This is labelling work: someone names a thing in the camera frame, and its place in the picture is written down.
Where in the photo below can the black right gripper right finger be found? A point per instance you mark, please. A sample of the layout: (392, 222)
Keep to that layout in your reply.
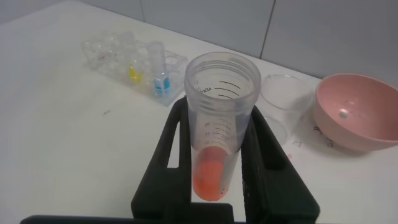
(273, 186)

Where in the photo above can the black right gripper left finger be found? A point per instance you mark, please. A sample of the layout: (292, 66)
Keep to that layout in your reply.
(161, 186)

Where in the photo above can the test tube with blue pigment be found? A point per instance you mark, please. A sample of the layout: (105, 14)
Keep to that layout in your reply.
(161, 84)

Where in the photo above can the test tube with yellow pigment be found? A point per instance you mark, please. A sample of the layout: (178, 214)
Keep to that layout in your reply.
(134, 73)

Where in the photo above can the clear plastic test tube rack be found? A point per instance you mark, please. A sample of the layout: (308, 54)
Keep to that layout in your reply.
(105, 59)

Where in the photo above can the clear glass beaker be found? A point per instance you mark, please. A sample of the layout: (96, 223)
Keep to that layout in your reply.
(286, 93)

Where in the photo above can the pink bowl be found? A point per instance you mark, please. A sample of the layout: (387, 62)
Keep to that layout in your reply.
(357, 109)

